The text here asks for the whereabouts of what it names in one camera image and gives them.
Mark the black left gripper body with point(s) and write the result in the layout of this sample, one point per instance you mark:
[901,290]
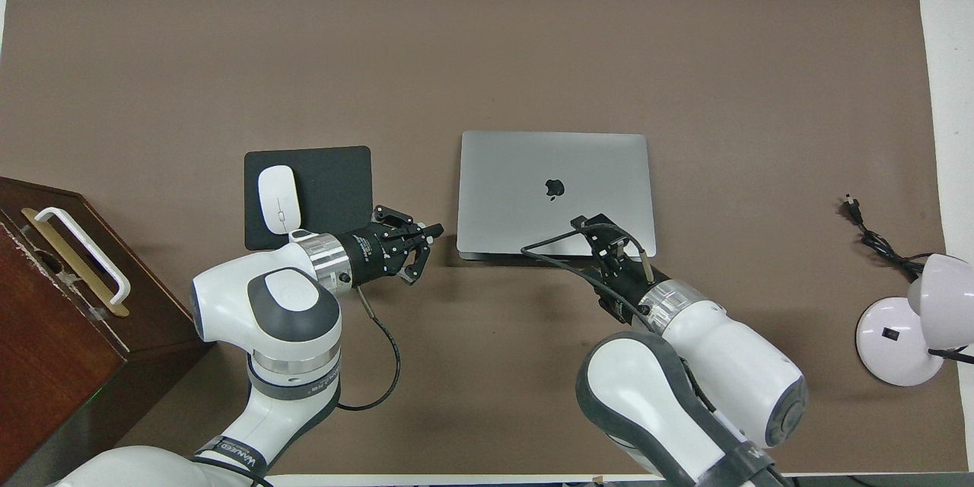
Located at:
[373,255]

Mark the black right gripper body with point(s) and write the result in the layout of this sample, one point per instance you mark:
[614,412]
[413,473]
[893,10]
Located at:
[624,285]

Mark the silver laptop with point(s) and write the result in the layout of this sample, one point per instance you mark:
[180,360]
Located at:
[517,183]

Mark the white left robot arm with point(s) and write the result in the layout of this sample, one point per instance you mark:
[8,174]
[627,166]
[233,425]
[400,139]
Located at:
[281,304]

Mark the black mouse pad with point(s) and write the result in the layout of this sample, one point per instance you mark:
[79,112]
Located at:
[335,190]

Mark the white computer mouse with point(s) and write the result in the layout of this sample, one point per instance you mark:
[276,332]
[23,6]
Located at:
[278,198]

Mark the white desk lamp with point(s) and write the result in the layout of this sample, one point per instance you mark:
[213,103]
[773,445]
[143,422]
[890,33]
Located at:
[898,342]

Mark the dark wooden box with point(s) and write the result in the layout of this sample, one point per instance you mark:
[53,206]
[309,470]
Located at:
[53,350]

